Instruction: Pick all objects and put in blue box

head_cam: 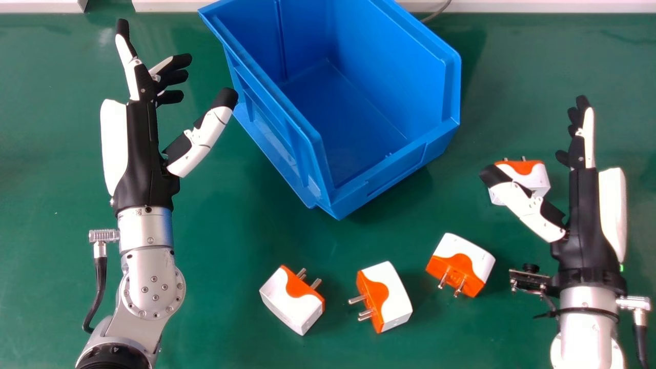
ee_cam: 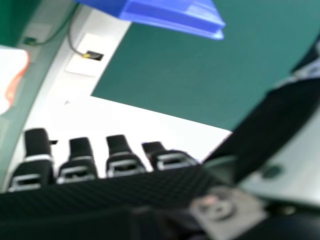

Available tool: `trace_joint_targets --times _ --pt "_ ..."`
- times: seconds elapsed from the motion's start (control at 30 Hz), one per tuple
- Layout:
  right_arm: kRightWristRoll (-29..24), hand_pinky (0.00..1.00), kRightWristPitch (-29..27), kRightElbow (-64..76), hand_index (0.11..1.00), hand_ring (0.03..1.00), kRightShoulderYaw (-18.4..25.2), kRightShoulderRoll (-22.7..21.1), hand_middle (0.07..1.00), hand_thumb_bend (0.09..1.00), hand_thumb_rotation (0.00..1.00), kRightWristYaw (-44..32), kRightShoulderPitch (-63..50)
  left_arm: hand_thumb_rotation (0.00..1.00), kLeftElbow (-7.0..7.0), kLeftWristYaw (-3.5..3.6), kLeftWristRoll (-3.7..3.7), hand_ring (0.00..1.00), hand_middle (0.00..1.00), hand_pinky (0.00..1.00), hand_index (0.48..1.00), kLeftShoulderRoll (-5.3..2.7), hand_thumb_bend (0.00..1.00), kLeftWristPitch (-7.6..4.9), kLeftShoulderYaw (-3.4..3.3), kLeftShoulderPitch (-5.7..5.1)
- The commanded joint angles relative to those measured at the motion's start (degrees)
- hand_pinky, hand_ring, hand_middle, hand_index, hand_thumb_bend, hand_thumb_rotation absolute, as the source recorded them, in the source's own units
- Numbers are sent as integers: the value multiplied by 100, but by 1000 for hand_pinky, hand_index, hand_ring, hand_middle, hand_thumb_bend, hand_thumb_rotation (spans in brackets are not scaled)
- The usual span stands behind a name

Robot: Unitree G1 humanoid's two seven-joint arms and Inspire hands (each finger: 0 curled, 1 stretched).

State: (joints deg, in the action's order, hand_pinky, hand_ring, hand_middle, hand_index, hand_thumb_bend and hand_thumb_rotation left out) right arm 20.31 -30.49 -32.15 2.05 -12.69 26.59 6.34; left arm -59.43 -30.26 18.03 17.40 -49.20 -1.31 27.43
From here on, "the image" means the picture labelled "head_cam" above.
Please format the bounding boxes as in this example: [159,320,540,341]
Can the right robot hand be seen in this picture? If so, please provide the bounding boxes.
[480,95,629,308]

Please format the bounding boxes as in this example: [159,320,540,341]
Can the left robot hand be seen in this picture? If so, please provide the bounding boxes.
[99,19,239,216]

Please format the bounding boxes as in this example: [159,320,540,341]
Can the white-and-orange plug adapter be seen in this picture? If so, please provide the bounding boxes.
[425,233,496,299]
[494,156,552,199]
[348,260,414,334]
[259,264,325,337]

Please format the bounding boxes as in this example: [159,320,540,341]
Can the blue plastic bin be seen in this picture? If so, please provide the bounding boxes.
[198,0,462,221]

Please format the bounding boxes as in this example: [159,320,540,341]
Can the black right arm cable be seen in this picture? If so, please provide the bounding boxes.
[615,295,652,369]

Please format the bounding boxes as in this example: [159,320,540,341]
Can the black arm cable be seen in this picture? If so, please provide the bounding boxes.
[615,295,652,369]
[82,229,121,335]

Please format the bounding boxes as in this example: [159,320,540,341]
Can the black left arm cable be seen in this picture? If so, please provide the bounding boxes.
[82,229,121,335]

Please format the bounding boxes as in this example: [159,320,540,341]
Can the grey cable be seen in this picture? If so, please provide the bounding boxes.
[419,0,454,23]

